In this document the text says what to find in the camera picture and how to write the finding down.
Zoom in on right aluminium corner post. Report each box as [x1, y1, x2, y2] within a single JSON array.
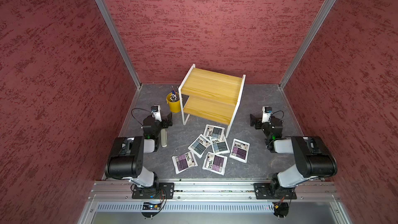
[[279, 0, 336, 90]]

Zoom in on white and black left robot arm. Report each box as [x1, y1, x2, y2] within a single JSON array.
[[105, 113, 173, 194]]

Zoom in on aluminium corner post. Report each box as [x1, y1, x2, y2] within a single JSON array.
[[279, 0, 336, 90], [95, 0, 142, 90]]

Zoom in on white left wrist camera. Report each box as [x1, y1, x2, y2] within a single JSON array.
[[151, 105, 162, 122]]

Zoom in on yellow pen cup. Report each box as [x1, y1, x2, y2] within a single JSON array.
[[166, 93, 181, 113]]

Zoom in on aluminium mounting rail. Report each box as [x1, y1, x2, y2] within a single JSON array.
[[88, 178, 342, 202]]

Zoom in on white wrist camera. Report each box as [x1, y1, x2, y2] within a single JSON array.
[[262, 106, 272, 123], [151, 105, 162, 122]]

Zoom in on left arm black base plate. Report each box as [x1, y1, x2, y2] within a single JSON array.
[[132, 182, 175, 200]]

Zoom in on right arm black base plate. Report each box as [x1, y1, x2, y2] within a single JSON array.
[[253, 183, 297, 200]]

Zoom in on beige rectangular case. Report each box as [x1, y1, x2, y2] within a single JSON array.
[[160, 129, 167, 147]]

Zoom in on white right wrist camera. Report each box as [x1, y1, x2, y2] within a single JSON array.
[[262, 106, 272, 123]]

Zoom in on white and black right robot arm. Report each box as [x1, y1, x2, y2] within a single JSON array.
[[250, 114, 337, 199]]

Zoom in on pens in cup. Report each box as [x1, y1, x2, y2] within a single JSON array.
[[170, 86, 179, 102]]

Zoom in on left aluminium corner post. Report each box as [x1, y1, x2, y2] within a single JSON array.
[[95, 0, 142, 90]]

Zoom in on wooden shelf with white frame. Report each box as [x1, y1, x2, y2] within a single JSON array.
[[178, 64, 246, 138]]

